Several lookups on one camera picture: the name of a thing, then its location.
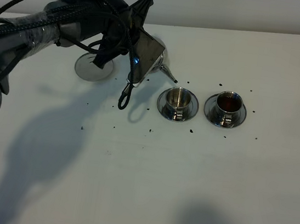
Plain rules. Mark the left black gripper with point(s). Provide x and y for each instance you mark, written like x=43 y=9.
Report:
x=115 y=39

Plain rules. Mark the stainless steel teapot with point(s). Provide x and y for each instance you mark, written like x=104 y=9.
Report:
x=161 y=67

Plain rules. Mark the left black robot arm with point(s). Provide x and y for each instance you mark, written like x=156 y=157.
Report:
x=104 y=28

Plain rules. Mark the round steel teapot coaster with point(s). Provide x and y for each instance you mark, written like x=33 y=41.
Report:
x=88 y=71

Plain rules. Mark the left stainless steel teacup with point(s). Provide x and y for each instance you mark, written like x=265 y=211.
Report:
x=177 y=103

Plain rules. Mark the stainless steel teacup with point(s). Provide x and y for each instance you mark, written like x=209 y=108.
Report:
x=228 y=109
x=177 y=103

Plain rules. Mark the left stainless steel saucer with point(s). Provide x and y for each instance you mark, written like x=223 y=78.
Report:
x=193 y=108

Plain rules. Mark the stainless steel saucer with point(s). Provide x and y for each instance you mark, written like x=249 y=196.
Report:
x=210 y=112
x=193 y=108

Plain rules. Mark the right stainless steel saucer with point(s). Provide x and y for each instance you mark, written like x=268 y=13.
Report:
x=210 y=112

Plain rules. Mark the right stainless steel teacup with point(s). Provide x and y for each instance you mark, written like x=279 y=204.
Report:
x=228 y=109

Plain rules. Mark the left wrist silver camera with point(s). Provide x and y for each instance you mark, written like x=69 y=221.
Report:
x=148 y=52

